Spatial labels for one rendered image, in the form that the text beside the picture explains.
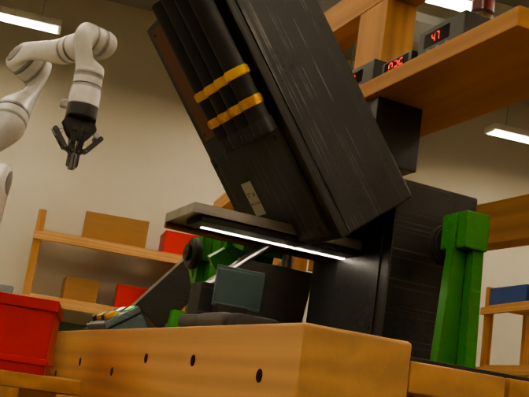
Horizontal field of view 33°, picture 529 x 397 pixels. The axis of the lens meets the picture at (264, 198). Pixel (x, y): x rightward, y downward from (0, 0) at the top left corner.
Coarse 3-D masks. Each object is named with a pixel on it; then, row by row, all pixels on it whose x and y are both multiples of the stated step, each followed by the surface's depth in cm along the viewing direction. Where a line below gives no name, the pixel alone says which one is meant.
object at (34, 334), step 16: (0, 304) 141; (16, 304) 141; (32, 304) 142; (48, 304) 142; (0, 320) 140; (16, 320) 141; (32, 320) 141; (48, 320) 142; (0, 336) 140; (16, 336) 140; (32, 336) 141; (48, 336) 141; (0, 352) 140; (16, 352) 140; (32, 352) 140; (48, 352) 144; (0, 368) 139; (16, 368) 140; (32, 368) 140; (48, 368) 157
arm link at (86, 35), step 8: (80, 24) 215; (88, 24) 214; (80, 32) 213; (88, 32) 212; (96, 32) 213; (80, 40) 213; (88, 40) 212; (96, 40) 214; (80, 48) 213; (88, 48) 212; (80, 56) 213; (88, 56) 212; (80, 64) 213; (88, 64) 212; (96, 64) 213; (80, 72) 212; (88, 72) 212; (96, 72) 213; (80, 80) 212; (88, 80) 212; (96, 80) 213
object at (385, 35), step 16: (384, 0) 226; (368, 16) 232; (384, 16) 224; (400, 16) 225; (368, 32) 230; (384, 32) 222; (400, 32) 224; (368, 48) 228; (384, 48) 222; (400, 48) 224
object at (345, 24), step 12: (348, 0) 246; (360, 0) 239; (372, 0) 232; (408, 0) 225; (420, 0) 224; (336, 12) 251; (348, 12) 244; (360, 12) 237; (336, 24) 249; (348, 24) 244; (336, 36) 253; (348, 36) 252
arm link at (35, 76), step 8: (32, 64) 235; (40, 64) 237; (48, 64) 239; (24, 72) 236; (32, 72) 236; (40, 72) 237; (48, 72) 238; (24, 80) 238; (32, 80) 237; (40, 80) 235; (24, 88) 237; (32, 88) 233; (40, 88) 234; (8, 96) 225; (16, 96) 226; (24, 96) 227; (32, 96) 230; (16, 104) 224; (24, 104) 226; (32, 104) 229
